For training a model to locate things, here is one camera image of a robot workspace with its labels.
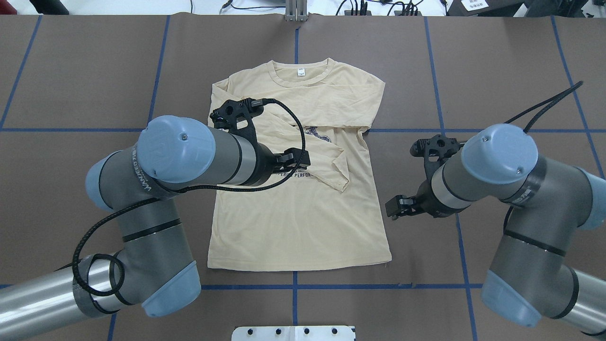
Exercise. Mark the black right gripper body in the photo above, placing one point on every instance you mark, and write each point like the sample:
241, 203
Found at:
427, 205

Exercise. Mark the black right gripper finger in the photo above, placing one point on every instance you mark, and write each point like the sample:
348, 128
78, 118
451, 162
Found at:
396, 214
401, 202

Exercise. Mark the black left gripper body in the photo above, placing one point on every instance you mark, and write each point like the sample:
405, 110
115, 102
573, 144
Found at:
266, 168

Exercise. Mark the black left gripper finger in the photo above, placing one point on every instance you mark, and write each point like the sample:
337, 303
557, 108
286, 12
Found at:
293, 156
286, 168

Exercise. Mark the beige long-sleeve printed shirt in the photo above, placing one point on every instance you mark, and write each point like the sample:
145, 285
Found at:
326, 216

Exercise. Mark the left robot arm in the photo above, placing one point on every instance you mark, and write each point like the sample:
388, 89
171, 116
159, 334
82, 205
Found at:
139, 254

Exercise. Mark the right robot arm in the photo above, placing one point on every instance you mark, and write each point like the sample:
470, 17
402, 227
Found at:
549, 202

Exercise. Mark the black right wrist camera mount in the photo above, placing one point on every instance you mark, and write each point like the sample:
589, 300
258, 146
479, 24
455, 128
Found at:
435, 151

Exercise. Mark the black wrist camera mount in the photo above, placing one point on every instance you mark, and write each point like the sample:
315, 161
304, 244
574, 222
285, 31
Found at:
237, 118
435, 151

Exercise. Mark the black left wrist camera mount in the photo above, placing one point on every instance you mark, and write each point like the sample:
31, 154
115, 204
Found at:
237, 118

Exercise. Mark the aluminium frame post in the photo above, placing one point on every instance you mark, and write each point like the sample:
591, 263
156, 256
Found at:
296, 10

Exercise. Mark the white pedestal column base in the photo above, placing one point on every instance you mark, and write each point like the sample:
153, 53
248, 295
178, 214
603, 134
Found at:
295, 333

